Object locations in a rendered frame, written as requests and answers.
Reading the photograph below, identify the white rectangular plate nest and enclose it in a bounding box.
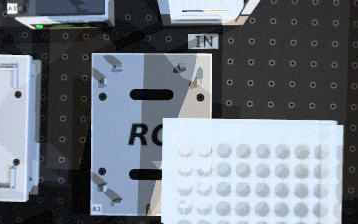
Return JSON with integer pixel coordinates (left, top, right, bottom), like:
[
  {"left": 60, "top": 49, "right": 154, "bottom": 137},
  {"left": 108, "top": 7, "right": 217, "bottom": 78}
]
[{"left": 0, "top": 55, "right": 42, "bottom": 202}]

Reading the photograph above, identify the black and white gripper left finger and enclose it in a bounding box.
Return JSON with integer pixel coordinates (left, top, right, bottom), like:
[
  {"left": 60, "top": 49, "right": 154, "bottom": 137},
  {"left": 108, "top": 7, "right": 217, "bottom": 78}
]
[{"left": 149, "top": 219, "right": 164, "bottom": 224}]

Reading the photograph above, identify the white rectangular plate with rg marking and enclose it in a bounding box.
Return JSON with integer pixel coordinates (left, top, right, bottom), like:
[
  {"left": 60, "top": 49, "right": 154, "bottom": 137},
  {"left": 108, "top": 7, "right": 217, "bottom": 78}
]
[{"left": 91, "top": 53, "right": 212, "bottom": 216}]

